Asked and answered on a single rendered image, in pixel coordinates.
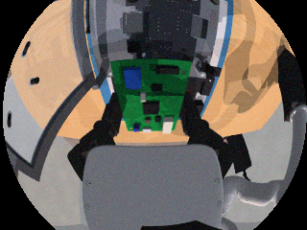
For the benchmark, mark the green circuit board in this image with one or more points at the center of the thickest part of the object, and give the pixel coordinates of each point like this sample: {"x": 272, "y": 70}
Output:
{"x": 150, "y": 91}

